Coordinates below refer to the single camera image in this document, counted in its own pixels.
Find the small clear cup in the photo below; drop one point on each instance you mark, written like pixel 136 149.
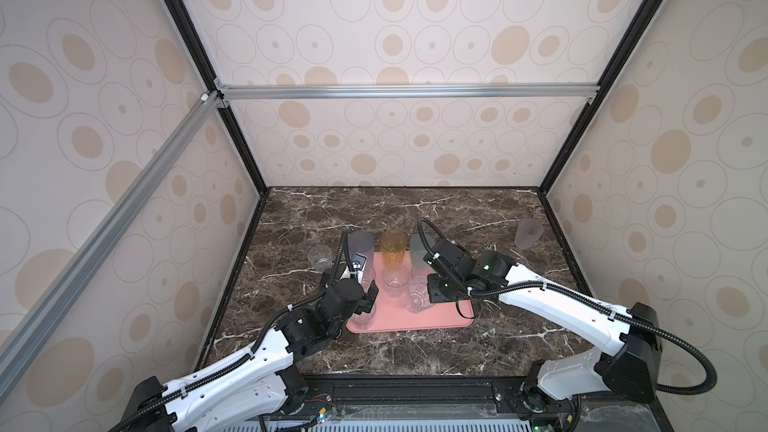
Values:
pixel 320 258

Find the black frame post left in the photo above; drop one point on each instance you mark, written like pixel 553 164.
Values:
pixel 196 50

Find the black frame post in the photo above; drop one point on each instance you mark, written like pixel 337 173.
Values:
pixel 196 50
pixel 638 26

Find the black frame post right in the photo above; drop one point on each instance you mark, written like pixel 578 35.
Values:
pixel 638 26

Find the yellow transparent tumbler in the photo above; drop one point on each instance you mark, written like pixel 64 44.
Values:
pixel 393 245

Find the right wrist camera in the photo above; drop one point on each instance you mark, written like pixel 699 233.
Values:
pixel 450 260

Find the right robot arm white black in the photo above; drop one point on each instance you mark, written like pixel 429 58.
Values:
pixel 626 343

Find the frosted white cup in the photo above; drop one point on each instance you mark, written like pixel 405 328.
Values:
pixel 528 232

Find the clear faceted glass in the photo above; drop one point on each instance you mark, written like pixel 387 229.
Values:
pixel 367 276
pixel 396 278

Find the silver aluminium side bar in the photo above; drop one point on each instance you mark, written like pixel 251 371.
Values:
pixel 43 319

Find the clear faceted glass front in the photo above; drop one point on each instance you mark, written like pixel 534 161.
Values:
pixel 396 278

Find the green frosted tumbler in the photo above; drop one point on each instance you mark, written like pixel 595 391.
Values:
pixel 417 252

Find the grey frosted tumbler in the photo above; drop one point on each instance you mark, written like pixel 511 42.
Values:
pixel 362 243

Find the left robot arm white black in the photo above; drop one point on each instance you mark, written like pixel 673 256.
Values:
pixel 260 378

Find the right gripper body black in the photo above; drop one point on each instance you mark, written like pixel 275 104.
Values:
pixel 442 291

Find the pink plastic tray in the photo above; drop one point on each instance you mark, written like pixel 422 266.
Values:
pixel 391 315

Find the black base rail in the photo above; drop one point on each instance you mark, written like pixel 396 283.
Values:
pixel 453 403

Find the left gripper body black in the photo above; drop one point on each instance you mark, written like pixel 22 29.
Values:
pixel 361 304

